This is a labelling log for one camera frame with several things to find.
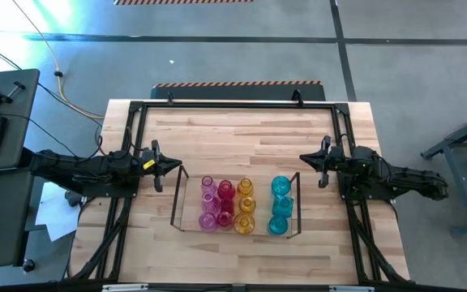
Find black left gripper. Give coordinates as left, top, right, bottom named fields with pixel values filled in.
left=131, top=140, right=183, bottom=179

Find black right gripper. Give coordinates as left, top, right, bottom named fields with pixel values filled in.
left=299, top=135, right=364, bottom=179

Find cyan crest-embossed glass flask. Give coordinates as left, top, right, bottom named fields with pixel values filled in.
left=271, top=174, right=292, bottom=197

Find purple dimpled glass vase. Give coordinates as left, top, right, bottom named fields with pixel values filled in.
left=199, top=174, right=217, bottom=195

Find cyan diamond-textured glass vase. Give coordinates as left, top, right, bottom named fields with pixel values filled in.
left=272, top=195, right=294, bottom=218

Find purple slender-necked glass vase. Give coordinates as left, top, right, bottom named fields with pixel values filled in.
left=201, top=191, right=221, bottom=214

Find tall red ribbed glass bottle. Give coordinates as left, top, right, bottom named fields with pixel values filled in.
left=216, top=179, right=237, bottom=200

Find purple ribbed glass bottle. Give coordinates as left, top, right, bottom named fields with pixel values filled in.
left=198, top=212, right=219, bottom=234

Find tall yellow glass vase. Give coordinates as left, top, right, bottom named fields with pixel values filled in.
left=236, top=177, right=255, bottom=198

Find small cyan glass bottle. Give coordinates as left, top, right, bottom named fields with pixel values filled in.
left=267, top=215, right=289, bottom=237

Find yellow ribbed glass jar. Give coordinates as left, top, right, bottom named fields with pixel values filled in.
left=238, top=195, right=257, bottom=215

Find red bulbous glass vase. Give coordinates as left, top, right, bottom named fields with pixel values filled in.
left=216, top=211, right=234, bottom=229

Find yellow textured glass vase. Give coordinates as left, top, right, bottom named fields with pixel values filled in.
left=233, top=213, right=256, bottom=235

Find black striped-edge floor mat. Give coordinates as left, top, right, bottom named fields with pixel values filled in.
left=151, top=79, right=327, bottom=102

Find white paper sheets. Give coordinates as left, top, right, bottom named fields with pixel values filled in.
left=34, top=181, right=81, bottom=243

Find grey desk top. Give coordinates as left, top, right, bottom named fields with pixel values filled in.
left=0, top=68, right=41, bottom=174

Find dark grey desk panel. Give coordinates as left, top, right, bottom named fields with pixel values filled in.
left=0, top=166, right=36, bottom=271

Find black metal table frame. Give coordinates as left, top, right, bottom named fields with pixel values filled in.
left=66, top=99, right=411, bottom=287

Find silver bracket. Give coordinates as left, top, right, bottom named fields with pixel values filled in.
left=101, top=283, right=149, bottom=292
left=328, top=285, right=375, bottom=292

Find yellow cable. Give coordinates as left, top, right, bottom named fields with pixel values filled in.
left=11, top=0, right=105, bottom=121

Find black floor cable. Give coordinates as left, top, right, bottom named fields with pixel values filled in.
left=0, top=50, right=105, bottom=122

